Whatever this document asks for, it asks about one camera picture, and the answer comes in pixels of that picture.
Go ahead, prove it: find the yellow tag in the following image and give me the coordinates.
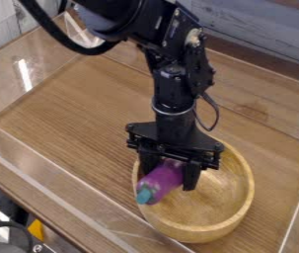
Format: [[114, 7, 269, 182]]
[[29, 219, 46, 240]]

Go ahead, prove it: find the clear acrylic corner bracket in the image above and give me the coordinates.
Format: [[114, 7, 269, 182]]
[[63, 12, 105, 48]]

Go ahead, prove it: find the purple toy eggplant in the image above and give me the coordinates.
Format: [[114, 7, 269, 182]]
[[137, 158, 184, 205]]

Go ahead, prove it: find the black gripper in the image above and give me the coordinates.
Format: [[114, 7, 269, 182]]
[[126, 122, 225, 191]]

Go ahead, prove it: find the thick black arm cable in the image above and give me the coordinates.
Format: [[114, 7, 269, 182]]
[[18, 0, 124, 56]]

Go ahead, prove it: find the brown wooden bowl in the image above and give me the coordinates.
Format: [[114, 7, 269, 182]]
[[138, 142, 254, 243]]

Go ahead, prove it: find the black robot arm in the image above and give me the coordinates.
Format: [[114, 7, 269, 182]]
[[75, 0, 225, 191]]

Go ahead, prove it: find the clear acrylic front wall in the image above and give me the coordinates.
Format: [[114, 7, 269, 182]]
[[0, 128, 196, 253]]

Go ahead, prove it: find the black cable loop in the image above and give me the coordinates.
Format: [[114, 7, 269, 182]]
[[0, 220, 35, 253]]

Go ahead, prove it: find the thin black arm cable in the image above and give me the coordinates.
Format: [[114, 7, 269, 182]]
[[193, 92, 222, 132]]

